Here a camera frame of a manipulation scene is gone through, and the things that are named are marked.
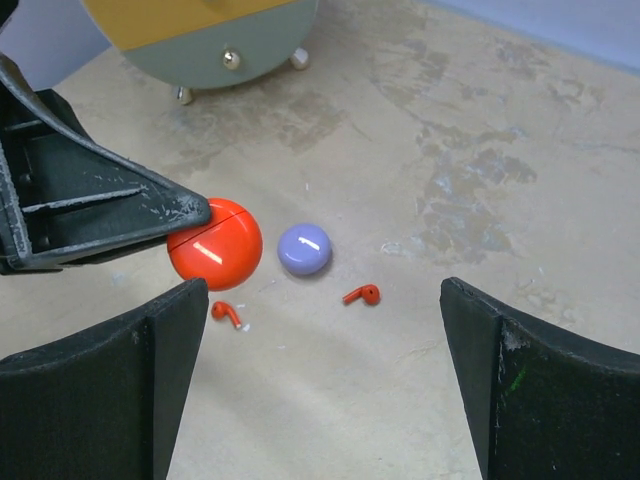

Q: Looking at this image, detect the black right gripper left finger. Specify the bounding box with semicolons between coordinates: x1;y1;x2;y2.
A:
1;279;208;479

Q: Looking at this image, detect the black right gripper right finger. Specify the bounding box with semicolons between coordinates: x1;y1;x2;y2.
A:
440;277;639;479

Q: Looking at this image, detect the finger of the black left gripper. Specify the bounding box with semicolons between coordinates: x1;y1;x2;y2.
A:
1;56;211;275

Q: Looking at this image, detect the orange earbud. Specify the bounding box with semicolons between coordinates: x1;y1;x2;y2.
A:
211;301;243;330
342;284;381;306

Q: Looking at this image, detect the orange round cap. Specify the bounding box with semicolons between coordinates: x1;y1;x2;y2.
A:
167;198;263;292

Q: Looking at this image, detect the purple earbud charging case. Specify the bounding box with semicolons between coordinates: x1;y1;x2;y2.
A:
277;223;332;276

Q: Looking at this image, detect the round white drawer cabinet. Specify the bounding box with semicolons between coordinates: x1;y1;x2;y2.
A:
83;1;318;104

